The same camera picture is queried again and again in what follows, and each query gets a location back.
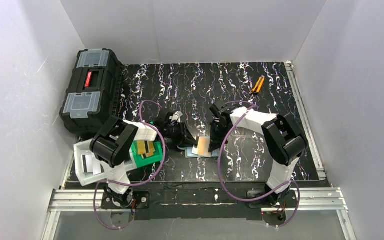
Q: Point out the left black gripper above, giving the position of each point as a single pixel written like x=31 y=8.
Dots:
x=185 y=135

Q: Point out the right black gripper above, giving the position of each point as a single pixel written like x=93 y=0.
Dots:
x=217 y=129

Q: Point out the gold credit card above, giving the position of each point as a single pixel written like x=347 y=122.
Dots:
x=202 y=147

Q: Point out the green plastic bin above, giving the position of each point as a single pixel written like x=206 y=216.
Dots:
x=139 y=162

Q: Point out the white bin with silver cards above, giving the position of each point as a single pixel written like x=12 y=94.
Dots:
x=85 y=179

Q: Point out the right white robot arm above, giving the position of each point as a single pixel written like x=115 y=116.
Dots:
x=285 y=140

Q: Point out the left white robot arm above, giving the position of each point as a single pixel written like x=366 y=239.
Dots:
x=122 y=146

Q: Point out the gold credit cards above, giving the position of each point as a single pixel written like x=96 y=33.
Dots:
x=145 y=149

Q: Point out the silver credit cards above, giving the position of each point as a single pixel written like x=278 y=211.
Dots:
x=91 y=164

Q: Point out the black toolbox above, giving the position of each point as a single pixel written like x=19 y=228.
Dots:
x=91 y=96

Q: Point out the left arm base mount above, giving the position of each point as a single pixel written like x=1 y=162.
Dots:
x=123 y=207

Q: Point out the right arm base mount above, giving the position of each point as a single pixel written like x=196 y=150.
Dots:
x=277 y=210

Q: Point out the aluminium frame rail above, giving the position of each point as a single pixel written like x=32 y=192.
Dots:
x=206 y=201

